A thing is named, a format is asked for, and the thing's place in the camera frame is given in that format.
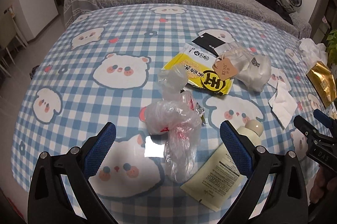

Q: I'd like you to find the cream lotion tube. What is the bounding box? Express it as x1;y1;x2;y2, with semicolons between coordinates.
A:
180;119;265;213

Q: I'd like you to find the clear plastic bag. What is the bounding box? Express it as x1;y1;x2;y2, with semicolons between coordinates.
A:
144;65;202;184

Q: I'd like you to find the yellow snack packet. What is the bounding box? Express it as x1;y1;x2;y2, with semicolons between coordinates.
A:
163;44;234;96

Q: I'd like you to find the person right hand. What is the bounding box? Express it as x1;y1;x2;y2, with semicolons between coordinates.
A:
309;166;336;203

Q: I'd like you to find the white tissue sheet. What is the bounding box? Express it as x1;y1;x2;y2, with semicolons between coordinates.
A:
268;66;298;129

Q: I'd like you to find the gold tissue pack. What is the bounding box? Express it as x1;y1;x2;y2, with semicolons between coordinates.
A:
306;61;336;108

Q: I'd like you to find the white crumpled tissue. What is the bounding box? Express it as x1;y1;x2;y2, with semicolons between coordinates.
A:
299;38;328;68

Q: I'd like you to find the green potted plant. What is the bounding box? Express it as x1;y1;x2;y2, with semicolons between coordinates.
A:
326;29;337;67

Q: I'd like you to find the white pouch with tag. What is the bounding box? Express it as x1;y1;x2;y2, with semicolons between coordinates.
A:
213;42;271;92

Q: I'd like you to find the blue checked bear tablecloth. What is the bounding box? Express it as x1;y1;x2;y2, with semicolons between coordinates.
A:
11;4;325;223

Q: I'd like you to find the dark clothes pile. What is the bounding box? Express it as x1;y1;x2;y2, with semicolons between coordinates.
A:
256;0;296;25

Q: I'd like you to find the beige dining chair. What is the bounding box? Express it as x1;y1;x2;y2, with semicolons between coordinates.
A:
0;11;27;77

